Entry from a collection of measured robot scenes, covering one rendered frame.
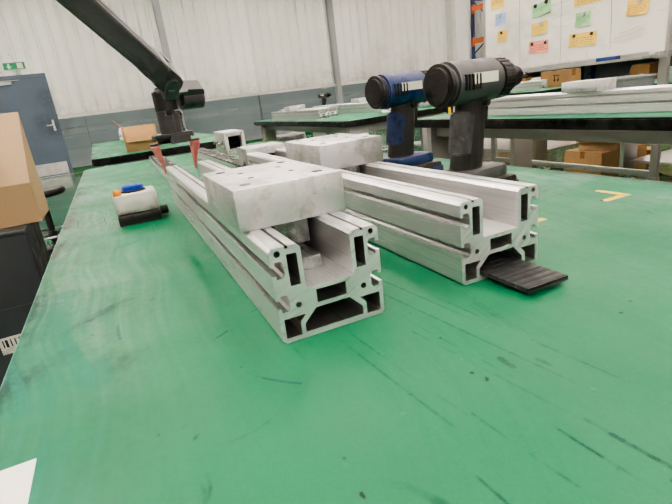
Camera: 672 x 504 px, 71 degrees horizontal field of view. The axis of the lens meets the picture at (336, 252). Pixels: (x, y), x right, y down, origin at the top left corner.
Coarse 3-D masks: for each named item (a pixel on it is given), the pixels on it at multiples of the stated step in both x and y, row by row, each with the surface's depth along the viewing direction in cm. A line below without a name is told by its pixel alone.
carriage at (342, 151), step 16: (288, 144) 83; (304, 144) 76; (320, 144) 73; (336, 144) 72; (352, 144) 73; (368, 144) 74; (304, 160) 78; (320, 160) 72; (336, 160) 73; (352, 160) 74; (368, 160) 75
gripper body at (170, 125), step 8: (160, 112) 119; (176, 112) 121; (160, 120) 120; (168, 120) 120; (176, 120) 121; (160, 128) 121; (168, 128) 120; (176, 128) 121; (152, 136) 120; (160, 136) 119; (168, 136) 120
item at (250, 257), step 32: (192, 192) 73; (192, 224) 83; (224, 224) 53; (320, 224) 46; (352, 224) 42; (224, 256) 59; (256, 256) 45; (288, 256) 41; (320, 256) 44; (352, 256) 41; (256, 288) 45; (288, 288) 39; (320, 288) 43; (352, 288) 42; (288, 320) 44; (320, 320) 43; (352, 320) 43
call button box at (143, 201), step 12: (132, 192) 93; (144, 192) 92; (120, 204) 91; (132, 204) 92; (144, 204) 93; (156, 204) 94; (120, 216) 92; (132, 216) 92; (144, 216) 93; (156, 216) 94
